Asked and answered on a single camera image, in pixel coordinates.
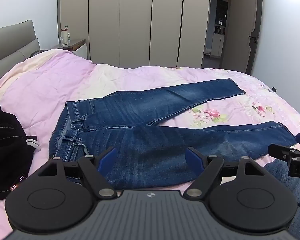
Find white bottle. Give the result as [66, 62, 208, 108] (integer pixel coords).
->
[60, 26, 70, 46]

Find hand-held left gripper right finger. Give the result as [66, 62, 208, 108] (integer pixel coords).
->
[184, 147, 268, 200]

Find wooden nightstand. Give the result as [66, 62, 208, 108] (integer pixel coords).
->
[51, 39, 88, 60]

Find hallway cabinet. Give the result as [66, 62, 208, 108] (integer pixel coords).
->
[210, 0, 228, 57]

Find grey-brown door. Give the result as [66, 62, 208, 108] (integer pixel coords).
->
[221, 0, 263, 75]

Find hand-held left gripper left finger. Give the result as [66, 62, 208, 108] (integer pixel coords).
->
[37, 147, 118, 200]

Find grey upholstered headboard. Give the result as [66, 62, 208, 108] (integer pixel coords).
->
[0, 20, 40, 82]

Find person's blue jeans leg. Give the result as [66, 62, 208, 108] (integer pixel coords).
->
[264, 159, 300, 240]

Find blue denim pants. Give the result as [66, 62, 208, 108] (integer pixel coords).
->
[49, 77, 297, 190]

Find beige wardrobe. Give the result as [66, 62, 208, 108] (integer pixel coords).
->
[57, 0, 212, 68]

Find white strap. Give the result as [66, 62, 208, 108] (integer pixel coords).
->
[26, 137, 42, 152]

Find black garment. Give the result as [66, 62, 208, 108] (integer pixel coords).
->
[0, 99, 38, 203]

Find pink floral blanket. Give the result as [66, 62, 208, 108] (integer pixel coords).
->
[0, 49, 300, 240]

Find smartwatch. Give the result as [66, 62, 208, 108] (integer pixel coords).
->
[10, 174, 27, 191]

